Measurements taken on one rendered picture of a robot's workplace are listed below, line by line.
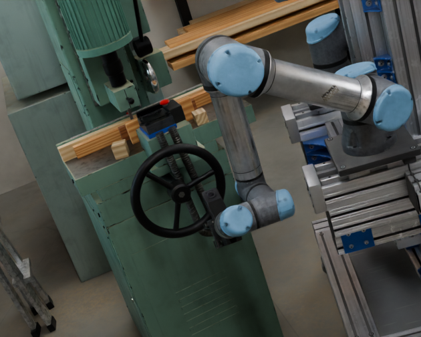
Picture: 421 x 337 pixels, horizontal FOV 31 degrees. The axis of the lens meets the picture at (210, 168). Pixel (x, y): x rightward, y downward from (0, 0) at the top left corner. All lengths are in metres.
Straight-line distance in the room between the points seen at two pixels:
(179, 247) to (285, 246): 0.94
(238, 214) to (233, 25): 2.67
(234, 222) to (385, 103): 0.47
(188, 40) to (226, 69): 2.68
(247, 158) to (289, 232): 1.49
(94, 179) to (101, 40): 0.41
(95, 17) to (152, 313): 0.98
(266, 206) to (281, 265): 1.33
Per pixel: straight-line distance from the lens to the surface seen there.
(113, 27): 2.32
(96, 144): 2.46
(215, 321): 2.66
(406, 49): 2.23
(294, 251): 3.30
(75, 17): 2.31
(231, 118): 1.93
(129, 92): 2.40
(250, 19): 4.47
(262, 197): 1.93
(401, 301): 2.55
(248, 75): 1.73
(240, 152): 1.96
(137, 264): 2.47
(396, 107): 1.92
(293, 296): 3.04
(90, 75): 2.50
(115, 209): 2.37
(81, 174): 2.34
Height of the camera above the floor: 1.77
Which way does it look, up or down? 25 degrees down
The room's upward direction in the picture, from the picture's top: 18 degrees counter-clockwise
